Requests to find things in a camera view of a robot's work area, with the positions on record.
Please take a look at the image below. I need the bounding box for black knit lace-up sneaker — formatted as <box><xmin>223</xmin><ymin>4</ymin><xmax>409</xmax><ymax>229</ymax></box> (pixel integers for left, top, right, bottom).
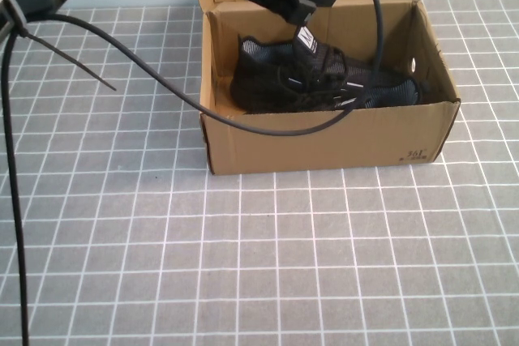
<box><xmin>242</xmin><ymin>78</ymin><xmax>431</xmax><ymax>115</ymax></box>

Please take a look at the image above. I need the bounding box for black left camera cable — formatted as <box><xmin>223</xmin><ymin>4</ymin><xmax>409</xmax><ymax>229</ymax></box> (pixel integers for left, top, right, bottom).
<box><xmin>0</xmin><ymin>0</ymin><xmax>385</xmax><ymax>346</ymax></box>

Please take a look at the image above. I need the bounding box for brown cardboard shoe box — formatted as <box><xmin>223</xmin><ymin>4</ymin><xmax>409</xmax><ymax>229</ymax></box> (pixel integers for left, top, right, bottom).
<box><xmin>194</xmin><ymin>0</ymin><xmax>462</xmax><ymax>177</ymax></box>

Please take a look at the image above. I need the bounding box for grey white-grid tablecloth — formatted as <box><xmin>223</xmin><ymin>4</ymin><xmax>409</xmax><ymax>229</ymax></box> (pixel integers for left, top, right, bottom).
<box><xmin>0</xmin><ymin>0</ymin><xmax>519</xmax><ymax>346</ymax></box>

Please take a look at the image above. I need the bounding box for black zip tie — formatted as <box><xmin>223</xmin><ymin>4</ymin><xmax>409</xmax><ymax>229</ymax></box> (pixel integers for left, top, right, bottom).
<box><xmin>0</xmin><ymin>0</ymin><xmax>118</xmax><ymax>92</ymax></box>

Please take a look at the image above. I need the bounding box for black sneaker with upright tongue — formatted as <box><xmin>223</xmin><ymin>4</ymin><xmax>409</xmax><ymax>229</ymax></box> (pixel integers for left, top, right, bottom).
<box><xmin>230</xmin><ymin>23</ymin><xmax>410</xmax><ymax>114</ymax></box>

